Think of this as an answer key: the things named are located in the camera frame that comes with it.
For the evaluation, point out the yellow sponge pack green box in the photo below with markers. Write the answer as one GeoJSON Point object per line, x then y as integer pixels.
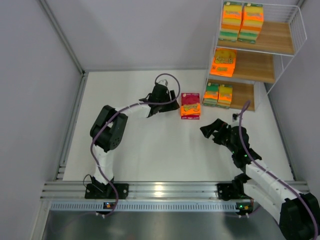
{"type": "Point", "coordinates": [231, 20]}

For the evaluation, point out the green sponge orange pack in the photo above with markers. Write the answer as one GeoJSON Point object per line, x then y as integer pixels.
{"type": "Point", "coordinates": [211, 94]}

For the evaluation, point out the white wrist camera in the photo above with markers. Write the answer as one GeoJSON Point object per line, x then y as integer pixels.
{"type": "Point", "coordinates": [163, 82]}
{"type": "Point", "coordinates": [235, 117]}

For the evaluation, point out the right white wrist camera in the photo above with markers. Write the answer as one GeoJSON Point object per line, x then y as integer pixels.
{"type": "Point", "coordinates": [235, 117]}

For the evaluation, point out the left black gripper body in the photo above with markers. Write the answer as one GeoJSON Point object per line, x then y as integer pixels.
{"type": "Point", "coordinates": [165, 104]}

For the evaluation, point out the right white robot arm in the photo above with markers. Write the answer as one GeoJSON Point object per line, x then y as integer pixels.
{"type": "Point", "coordinates": [297, 214]}

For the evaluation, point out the bottom wooden shelf board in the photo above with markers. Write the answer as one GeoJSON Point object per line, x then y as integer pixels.
{"type": "Point", "coordinates": [241, 93]}

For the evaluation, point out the white wire shelf frame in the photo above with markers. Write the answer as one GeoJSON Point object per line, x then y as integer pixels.
{"type": "Point", "coordinates": [290, 14]}

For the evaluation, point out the pink Scrub Mommy box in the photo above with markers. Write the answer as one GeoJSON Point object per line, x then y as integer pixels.
{"type": "Point", "coordinates": [190, 106]}

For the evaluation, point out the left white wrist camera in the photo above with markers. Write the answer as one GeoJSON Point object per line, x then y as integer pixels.
{"type": "Point", "coordinates": [163, 82]}

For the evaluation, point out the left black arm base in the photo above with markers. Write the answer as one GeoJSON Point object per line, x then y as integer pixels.
{"type": "Point", "coordinates": [94, 191]}

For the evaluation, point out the Scrub Daddy orange box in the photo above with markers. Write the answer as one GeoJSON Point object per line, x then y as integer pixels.
{"type": "Point", "coordinates": [224, 62]}

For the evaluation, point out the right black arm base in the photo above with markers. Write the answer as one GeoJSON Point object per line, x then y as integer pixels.
{"type": "Point", "coordinates": [228, 191]}

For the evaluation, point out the aluminium mounting rail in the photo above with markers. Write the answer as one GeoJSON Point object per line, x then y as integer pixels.
{"type": "Point", "coordinates": [139, 190]}

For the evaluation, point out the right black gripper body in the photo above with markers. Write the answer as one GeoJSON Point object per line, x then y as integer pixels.
{"type": "Point", "coordinates": [219, 132]}

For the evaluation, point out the top wooden shelf board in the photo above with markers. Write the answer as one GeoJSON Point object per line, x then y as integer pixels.
{"type": "Point", "coordinates": [274, 38]}

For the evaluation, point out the corner aluminium frame post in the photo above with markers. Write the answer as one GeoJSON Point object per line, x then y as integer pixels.
{"type": "Point", "coordinates": [60, 34]}

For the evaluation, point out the Sponge Daddy yellow sponge box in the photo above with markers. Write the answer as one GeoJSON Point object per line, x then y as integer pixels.
{"type": "Point", "coordinates": [225, 94]}

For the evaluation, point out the wooden shelf board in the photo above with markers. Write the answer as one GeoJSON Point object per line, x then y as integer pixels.
{"type": "Point", "coordinates": [250, 68]}
{"type": "Point", "coordinates": [241, 93]}
{"type": "Point", "coordinates": [274, 38]}

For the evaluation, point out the slotted grey cable duct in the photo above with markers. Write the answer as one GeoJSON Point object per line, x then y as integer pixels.
{"type": "Point", "coordinates": [151, 206]}

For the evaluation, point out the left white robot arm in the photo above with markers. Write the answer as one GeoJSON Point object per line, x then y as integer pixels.
{"type": "Point", "coordinates": [109, 127]}

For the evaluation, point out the middle wooden shelf board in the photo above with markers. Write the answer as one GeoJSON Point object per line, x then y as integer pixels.
{"type": "Point", "coordinates": [250, 68]}

